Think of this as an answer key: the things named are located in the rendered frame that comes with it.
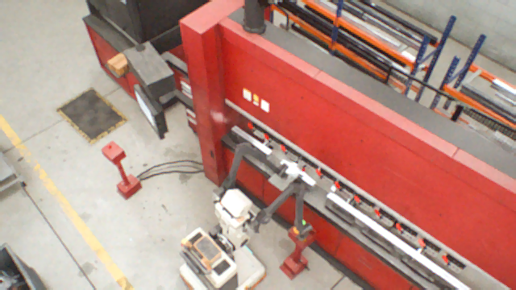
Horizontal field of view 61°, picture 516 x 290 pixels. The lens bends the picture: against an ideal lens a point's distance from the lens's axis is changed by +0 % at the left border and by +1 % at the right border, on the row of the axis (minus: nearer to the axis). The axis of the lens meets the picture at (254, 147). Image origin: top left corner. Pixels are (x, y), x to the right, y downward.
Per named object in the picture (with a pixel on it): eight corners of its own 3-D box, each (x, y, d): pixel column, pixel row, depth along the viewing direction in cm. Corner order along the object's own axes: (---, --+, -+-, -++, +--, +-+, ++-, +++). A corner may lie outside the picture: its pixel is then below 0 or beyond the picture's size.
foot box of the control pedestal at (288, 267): (278, 267, 463) (279, 263, 453) (295, 252, 472) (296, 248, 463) (291, 281, 454) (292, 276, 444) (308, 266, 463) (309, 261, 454)
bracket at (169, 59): (148, 69, 411) (147, 64, 405) (168, 56, 422) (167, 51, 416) (177, 89, 395) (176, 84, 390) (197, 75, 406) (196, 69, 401)
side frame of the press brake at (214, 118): (204, 176, 532) (178, 20, 348) (250, 136, 570) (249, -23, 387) (218, 188, 522) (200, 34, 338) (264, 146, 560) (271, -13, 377)
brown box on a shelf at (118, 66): (104, 65, 508) (101, 57, 498) (122, 55, 519) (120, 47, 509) (118, 79, 495) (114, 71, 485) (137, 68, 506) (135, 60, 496)
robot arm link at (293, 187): (292, 177, 359) (297, 183, 351) (301, 185, 367) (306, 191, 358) (255, 214, 363) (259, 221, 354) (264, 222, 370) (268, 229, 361)
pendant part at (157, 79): (142, 114, 447) (122, 50, 379) (164, 105, 455) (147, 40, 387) (164, 147, 421) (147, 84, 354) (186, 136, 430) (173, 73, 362)
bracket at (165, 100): (157, 104, 450) (156, 99, 445) (175, 91, 461) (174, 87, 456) (184, 123, 434) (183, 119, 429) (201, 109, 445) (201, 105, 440)
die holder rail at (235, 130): (231, 134, 460) (231, 129, 452) (235, 131, 463) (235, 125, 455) (268, 159, 440) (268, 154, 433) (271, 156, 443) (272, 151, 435)
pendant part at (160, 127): (140, 111, 431) (132, 85, 402) (151, 106, 435) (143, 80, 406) (160, 140, 408) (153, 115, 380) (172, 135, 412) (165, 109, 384)
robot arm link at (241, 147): (235, 140, 367) (239, 145, 359) (250, 142, 374) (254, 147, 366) (222, 185, 383) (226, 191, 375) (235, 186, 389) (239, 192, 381)
